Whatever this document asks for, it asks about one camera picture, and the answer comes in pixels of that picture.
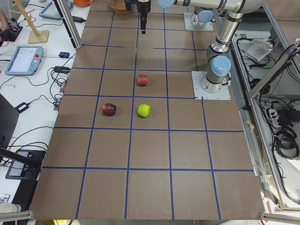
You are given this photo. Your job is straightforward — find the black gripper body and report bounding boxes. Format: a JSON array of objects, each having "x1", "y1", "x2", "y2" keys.
[{"x1": 136, "y1": 0, "x2": 151, "y2": 14}]

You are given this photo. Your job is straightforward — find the light red striped apple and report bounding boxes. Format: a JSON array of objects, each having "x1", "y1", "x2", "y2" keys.
[{"x1": 137, "y1": 74, "x2": 148, "y2": 86}]

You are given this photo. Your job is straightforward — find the green apple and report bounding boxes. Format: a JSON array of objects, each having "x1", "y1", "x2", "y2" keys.
[{"x1": 137, "y1": 104, "x2": 151, "y2": 118}]

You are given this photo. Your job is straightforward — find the dark red apple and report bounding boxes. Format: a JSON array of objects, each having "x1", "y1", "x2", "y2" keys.
[{"x1": 102, "y1": 103, "x2": 117, "y2": 116}]

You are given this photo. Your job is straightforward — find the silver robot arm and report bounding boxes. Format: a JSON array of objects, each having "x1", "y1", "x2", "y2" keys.
[
  {"x1": 157, "y1": 0, "x2": 264, "y2": 94},
  {"x1": 133, "y1": 0, "x2": 213, "y2": 34}
]

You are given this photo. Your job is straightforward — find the woven wicker basket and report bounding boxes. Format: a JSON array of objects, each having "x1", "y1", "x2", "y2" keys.
[{"x1": 109, "y1": 0, "x2": 131, "y2": 15}]

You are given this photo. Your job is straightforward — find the orange round object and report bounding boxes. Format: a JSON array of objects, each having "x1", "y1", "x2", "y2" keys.
[{"x1": 73, "y1": 0, "x2": 92, "y2": 7}]

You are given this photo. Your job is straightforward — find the small blue box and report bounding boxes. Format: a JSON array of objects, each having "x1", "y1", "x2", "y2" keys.
[{"x1": 58, "y1": 52, "x2": 70, "y2": 58}]

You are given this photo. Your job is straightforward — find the far teach pendant tablet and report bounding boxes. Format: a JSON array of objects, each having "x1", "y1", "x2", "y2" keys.
[{"x1": 39, "y1": 1, "x2": 61, "y2": 20}]

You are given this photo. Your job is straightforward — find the teach pendant tablet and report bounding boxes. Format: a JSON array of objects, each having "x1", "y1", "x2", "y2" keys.
[
  {"x1": 5, "y1": 46, "x2": 44, "y2": 76},
  {"x1": 39, "y1": 1, "x2": 61, "y2": 20}
]

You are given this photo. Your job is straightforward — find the wooden stand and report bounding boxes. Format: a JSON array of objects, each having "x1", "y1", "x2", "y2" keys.
[{"x1": 10, "y1": 0, "x2": 49, "y2": 44}]

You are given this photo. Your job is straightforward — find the crumpled white paper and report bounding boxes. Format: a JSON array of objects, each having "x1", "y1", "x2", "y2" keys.
[{"x1": 245, "y1": 38, "x2": 273, "y2": 62}]

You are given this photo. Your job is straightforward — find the near teach pendant tablet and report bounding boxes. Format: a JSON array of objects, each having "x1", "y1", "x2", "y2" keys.
[{"x1": 5, "y1": 46, "x2": 44, "y2": 76}]

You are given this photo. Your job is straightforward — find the black power adapter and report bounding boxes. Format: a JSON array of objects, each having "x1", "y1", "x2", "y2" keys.
[{"x1": 15, "y1": 102, "x2": 30, "y2": 113}]

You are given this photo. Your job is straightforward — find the white power strip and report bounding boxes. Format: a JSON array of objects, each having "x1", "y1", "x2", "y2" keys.
[{"x1": 267, "y1": 108, "x2": 279, "y2": 127}]

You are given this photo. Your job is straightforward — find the black monitor stand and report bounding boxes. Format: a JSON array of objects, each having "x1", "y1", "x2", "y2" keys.
[{"x1": 0, "y1": 95, "x2": 47, "y2": 210}]

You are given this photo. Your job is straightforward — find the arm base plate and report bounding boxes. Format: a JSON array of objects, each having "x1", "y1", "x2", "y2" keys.
[
  {"x1": 191, "y1": 71, "x2": 231, "y2": 100},
  {"x1": 183, "y1": 10, "x2": 214, "y2": 32}
]

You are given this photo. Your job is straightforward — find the aluminium frame post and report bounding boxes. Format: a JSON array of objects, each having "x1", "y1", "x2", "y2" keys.
[{"x1": 54, "y1": 0, "x2": 82, "y2": 50}]

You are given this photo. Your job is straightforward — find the black cable bundle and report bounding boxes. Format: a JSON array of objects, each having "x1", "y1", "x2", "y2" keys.
[{"x1": 271, "y1": 127, "x2": 299, "y2": 160}]

